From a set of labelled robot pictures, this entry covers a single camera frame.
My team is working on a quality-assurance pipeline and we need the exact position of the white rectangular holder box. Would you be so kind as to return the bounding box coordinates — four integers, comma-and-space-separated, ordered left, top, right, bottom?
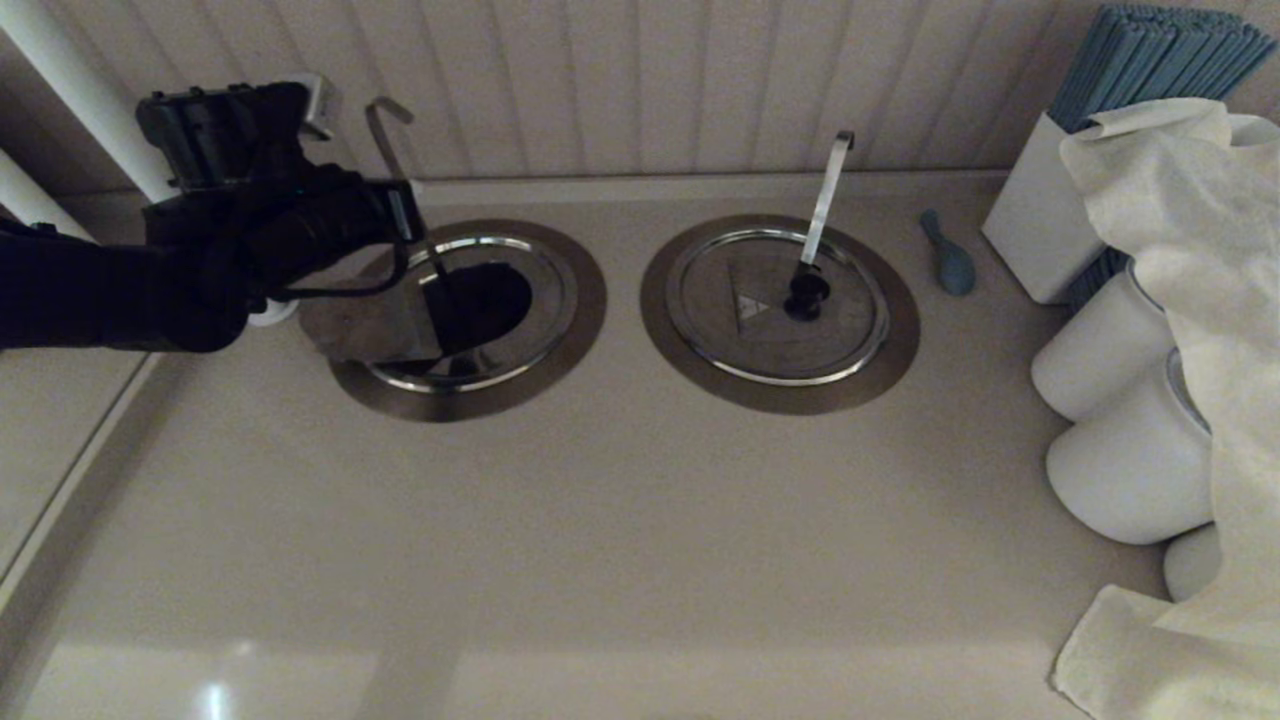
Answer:
980, 112, 1111, 304

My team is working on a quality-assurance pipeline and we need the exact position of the blue plastic spoon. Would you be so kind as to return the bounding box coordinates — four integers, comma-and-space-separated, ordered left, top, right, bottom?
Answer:
920, 208, 977, 297

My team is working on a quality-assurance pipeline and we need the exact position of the blue ribbed object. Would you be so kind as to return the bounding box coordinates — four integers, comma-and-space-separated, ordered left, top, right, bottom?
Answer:
1063, 248, 1133, 311

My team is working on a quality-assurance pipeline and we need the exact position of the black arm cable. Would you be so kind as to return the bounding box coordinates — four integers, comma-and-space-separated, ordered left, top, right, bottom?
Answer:
262, 238, 413, 303

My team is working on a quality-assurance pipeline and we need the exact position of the metal ladle handle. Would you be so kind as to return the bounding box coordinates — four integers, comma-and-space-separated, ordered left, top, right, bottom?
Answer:
364, 97, 463, 336
798, 130, 857, 271

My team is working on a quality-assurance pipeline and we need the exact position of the glass pot lid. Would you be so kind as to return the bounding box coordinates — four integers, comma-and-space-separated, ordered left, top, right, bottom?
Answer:
665, 228, 891, 388

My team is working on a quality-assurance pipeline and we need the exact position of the white woven cloth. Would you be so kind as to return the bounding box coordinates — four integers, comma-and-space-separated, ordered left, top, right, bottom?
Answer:
1050, 97, 1280, 720

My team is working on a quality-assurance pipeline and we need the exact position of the blue straw bundle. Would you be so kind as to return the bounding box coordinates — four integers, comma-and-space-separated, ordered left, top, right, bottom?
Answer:
1048, 2, 1279, 133

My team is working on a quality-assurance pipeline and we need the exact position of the white pole with base flange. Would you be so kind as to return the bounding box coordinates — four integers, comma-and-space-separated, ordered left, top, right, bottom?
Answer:
0, 0, 301, 328

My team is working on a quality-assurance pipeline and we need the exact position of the white round jar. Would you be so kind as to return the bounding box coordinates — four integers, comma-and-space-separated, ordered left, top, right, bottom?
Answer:
1045, 350, 1216, 546
1163, 522, 1225, 603
1030, 265, 1179, 421

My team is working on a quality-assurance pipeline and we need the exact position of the right steel pot lid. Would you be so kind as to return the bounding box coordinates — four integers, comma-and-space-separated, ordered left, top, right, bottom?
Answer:
640, 213, 921, 416

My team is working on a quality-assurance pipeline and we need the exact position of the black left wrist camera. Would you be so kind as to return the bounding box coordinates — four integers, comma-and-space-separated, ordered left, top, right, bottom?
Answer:
137, 75, 337, 193

